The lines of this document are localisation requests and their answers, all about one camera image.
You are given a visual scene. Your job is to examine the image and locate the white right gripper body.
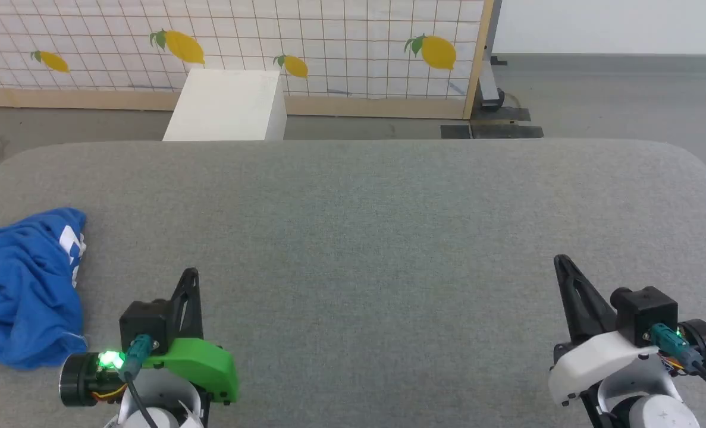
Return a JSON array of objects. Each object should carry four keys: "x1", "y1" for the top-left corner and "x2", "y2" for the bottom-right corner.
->
[{"x1": 548, "y1": 330, "x2": 663, "y2": 406}]

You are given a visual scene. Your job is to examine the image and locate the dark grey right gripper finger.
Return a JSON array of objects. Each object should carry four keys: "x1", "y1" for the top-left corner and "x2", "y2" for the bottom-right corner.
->
[
  {"x1": 561, "y1": 256, "x2": 618, "y2": 341},
  {"x1": 554, "y1": 256, "x2": 591, "y2": 345}
]

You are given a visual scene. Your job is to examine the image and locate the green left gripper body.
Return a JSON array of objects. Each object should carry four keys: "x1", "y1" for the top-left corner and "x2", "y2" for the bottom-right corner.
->
[{"x1": 143, "y1": 338, "x2": 239, "y2": 405}]

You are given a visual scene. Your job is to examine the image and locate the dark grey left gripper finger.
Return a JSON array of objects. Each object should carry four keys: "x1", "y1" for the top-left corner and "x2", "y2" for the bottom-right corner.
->
[
  {"x1": 170, "y1": 269, "x2": 194, "y2": 342},
  {"x1": 187, "y1": 269, "x2": 203, "y2": 341}
]

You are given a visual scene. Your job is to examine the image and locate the blue jersey with white lettering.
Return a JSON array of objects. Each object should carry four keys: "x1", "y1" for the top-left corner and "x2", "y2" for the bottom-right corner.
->
[{"x1": 0, "y1": 207, "x2": 89, "y2": 370}]

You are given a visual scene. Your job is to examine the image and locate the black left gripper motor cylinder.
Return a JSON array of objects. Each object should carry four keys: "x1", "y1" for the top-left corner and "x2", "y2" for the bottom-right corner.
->
[{"x1": 60, "y1": 353, "x2": 102, "y2": 408}]

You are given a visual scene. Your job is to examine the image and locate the black floor plate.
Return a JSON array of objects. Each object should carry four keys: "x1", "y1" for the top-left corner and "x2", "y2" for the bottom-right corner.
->
[
  {"x1": 470, "y1": 107, "x2": 532, "y2": 122},
  {"x1": 441, "y1": 124, "x2": 545, "y2": 139}
]

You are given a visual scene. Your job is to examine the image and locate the white box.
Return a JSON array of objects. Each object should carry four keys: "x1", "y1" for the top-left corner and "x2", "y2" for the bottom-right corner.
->
[{"x1": 162, "y1": 67, "x2": 287, "y2": 142}]

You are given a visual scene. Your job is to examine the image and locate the left teal plug black cable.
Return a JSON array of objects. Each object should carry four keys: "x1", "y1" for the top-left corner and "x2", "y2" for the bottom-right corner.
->
[{"x1": 118, "y1": 334, "x2": 158, "y2": 428}]

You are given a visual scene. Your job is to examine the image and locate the teal plug black cable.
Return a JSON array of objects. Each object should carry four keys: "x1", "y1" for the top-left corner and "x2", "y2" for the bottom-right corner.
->
[
  {"x1": 650, "y1": 324, "x2": 706, "y2": 412},
  {"x1": 118, "y1": 334, "x2": 158, "y2": 428}
]

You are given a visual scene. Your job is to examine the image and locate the right teal plug black cable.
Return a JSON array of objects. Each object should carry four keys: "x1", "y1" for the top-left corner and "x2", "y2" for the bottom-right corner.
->
[{"x1": 650, "y1": 324, "x2": 706, "y2": 412}]

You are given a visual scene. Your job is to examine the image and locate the grey metal stand post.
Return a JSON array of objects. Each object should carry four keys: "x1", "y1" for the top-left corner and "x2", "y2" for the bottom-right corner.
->
[{"x1": 476, "y1": 0, "x2": 511, "y2": 112}]

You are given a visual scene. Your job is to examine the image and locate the lemon print screen, wooden frame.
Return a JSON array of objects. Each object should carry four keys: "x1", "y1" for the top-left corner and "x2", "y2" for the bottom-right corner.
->
[{"x1": 0, "y1": 0, "x2": 495, "y2": 119}]

